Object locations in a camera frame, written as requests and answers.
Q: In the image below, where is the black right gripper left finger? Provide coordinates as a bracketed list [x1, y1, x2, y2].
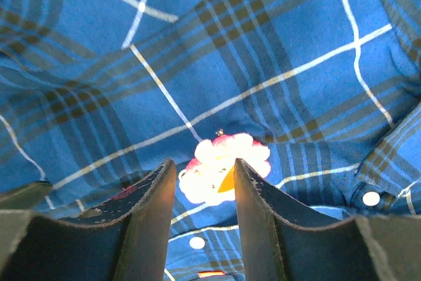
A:
[1, 160, 176, 280]

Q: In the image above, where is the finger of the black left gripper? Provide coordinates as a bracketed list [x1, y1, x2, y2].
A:
[0, 181, 53, 210]

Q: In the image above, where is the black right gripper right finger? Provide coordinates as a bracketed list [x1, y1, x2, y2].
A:
[234, 159, 420, 281]

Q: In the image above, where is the pink flower brooch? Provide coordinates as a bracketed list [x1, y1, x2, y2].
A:
[178, 133, 271, 206]

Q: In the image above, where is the blue plaid shirt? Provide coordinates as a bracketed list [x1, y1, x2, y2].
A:
[1, 0, 420, 280]

